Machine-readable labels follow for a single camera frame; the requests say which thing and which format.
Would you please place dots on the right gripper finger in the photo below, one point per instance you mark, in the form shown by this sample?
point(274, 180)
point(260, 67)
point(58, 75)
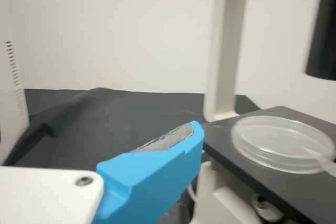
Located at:
point(155, 171)

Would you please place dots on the petri dish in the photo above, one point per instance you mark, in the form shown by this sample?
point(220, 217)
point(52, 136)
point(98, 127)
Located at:
point(281, 146)

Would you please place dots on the cream microscope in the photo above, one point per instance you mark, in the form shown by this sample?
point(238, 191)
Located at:
point(265, 190)

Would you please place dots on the white incubator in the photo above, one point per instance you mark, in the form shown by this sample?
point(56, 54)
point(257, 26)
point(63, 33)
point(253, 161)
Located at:
point(11, 98)

